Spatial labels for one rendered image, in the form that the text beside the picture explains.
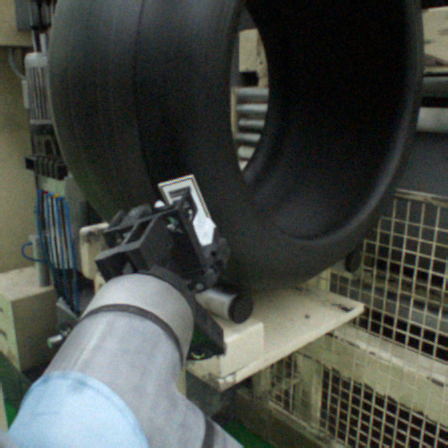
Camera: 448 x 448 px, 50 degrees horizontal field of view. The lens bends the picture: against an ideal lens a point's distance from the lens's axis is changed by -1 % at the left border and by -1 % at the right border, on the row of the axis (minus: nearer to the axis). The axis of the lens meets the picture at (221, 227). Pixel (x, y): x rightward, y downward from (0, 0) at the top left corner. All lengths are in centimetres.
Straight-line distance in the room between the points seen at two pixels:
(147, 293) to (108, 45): 32
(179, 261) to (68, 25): 36
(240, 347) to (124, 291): 40
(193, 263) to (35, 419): 20
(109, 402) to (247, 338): 47
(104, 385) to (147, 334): 5
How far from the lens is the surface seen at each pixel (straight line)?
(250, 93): 125
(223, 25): 53
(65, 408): 24
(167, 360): 29
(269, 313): 88
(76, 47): 62
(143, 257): 34
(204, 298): 70
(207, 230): 49
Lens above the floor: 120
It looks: 16 degrees down
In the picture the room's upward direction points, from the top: straight up
